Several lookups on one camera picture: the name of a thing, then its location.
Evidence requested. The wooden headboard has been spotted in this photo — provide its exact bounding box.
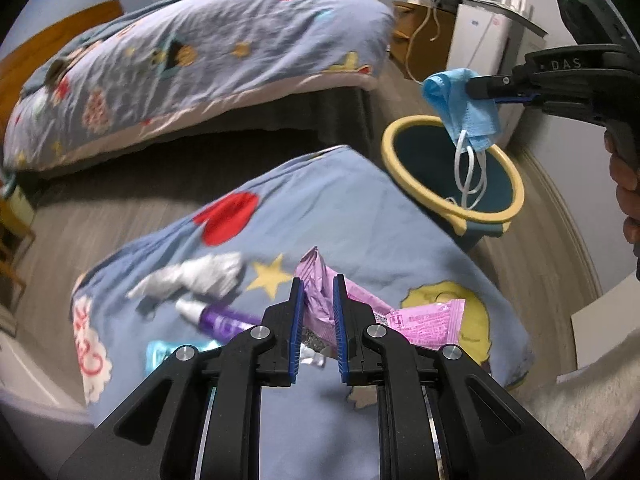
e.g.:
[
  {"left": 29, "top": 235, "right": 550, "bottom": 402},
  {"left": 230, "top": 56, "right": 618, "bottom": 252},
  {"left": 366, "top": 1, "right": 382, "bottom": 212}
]
[{"left": 0, "top": 0, "right": 124, "bottom": 97}]

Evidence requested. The person's right hand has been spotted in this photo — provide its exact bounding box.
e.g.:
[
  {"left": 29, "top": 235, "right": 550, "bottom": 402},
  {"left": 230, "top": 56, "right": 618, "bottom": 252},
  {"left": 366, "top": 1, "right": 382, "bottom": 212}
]
[{"left": 602, "top": 130, "right": 640, "bottom": 257}]

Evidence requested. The blue face mask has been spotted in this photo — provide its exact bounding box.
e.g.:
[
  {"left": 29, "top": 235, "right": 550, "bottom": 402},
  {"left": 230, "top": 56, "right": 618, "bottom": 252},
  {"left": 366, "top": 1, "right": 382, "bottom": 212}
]
[{"left": 422, "top": 67, "right": 502, "bottom": 212}]

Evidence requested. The white cable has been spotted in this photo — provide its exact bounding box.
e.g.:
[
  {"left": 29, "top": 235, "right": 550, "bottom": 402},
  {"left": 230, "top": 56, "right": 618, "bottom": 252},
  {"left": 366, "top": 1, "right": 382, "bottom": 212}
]
[{"left": 403, "top": 0, "right": 452, "bottom": 84}]

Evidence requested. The blue bin with yellow rim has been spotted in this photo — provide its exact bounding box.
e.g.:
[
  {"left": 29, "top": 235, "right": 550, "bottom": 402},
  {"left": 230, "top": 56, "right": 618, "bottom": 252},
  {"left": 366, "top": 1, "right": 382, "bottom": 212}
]
[{"left": 381, "top": 115, "right": 526, "bottom": 254}]

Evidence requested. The small printed blue blanket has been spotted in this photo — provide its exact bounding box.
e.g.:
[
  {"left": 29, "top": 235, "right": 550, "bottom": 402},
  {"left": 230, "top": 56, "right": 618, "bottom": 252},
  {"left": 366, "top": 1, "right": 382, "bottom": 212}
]
[{"left": 70, "top": 145, "right": 534, "bottom": 480}]

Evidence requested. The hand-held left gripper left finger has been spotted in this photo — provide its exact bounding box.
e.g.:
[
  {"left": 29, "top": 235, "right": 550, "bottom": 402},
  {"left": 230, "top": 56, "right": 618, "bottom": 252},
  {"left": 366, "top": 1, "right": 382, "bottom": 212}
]
[{"left": 57, "top": 276, "right": 306, "bottom": 480}]

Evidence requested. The light blue wrapper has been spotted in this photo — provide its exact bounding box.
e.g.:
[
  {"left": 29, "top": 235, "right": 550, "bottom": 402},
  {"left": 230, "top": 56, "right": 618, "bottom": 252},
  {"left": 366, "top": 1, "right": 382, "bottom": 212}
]
[{"left": 144, "top": 339, "right": 222, "bottom": 377}]

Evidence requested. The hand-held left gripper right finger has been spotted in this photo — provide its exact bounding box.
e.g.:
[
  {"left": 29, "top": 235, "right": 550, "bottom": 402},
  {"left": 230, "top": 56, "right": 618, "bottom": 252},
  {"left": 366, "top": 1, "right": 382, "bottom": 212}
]
[{"left": 332, "top": 274, "right": 586, "bottom": 480}]

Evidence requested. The white board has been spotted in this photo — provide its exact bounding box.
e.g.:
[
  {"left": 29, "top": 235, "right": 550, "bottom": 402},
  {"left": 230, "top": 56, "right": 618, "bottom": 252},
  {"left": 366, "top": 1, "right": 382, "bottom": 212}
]
[{"left": 569, "top": 299, "right": 640, "bottom": 387}]

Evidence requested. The white fleece garment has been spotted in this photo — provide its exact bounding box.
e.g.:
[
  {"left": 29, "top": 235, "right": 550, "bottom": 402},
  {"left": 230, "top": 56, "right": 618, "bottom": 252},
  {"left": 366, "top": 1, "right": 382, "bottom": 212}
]
[{"left": 519, "top": 335, "right": 640, "bottom": 480}]

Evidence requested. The wooden nightstand with cable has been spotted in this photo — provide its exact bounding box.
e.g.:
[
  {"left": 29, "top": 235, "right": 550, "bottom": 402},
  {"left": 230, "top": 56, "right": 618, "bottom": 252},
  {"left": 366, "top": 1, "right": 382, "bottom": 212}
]
[{"left": 389, "top": 0, "right": 459, "bottom": 79}]

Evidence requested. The bed with blue quilt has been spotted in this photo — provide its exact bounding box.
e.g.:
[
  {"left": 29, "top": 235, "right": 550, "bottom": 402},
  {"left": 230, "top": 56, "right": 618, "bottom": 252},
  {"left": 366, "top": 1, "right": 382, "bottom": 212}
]
[{"left": 2, "top": 0, "right": 397, "bottom": 172}]

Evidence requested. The pink snack packet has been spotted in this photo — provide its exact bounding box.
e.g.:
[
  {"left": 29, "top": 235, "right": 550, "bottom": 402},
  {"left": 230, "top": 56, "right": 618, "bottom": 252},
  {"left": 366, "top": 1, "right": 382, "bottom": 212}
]
[{"left": 294, "top": 246, "right": 467, "bottom": 357}]

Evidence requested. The purple spray bottle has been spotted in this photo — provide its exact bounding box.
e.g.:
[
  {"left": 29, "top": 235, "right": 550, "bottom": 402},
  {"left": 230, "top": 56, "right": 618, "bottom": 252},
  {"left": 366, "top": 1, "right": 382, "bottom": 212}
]
[{"left": 175, "top": 297, "right": 262, "bottom": 347}]

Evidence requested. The crumpled white tissue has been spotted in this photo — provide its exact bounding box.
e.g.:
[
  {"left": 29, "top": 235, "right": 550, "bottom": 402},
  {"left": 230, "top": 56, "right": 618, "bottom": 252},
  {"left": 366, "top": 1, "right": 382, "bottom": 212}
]
[{"left": 126, "top": 251, "right": 247, "bottom": 304}]

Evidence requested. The white appliance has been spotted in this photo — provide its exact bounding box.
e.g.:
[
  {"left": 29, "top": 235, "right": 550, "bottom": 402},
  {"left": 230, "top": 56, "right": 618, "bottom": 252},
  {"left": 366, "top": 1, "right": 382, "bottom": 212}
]
[{"left": 446, "top": 0, "right": 549, "bottom": 127}]

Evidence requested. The dark grey bed skirt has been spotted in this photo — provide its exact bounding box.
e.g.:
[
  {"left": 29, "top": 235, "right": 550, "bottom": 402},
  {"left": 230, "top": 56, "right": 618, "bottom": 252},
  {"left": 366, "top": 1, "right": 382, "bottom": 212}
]
[{"left": 10, "top": 79, "right": 376, "bottom": 182}]

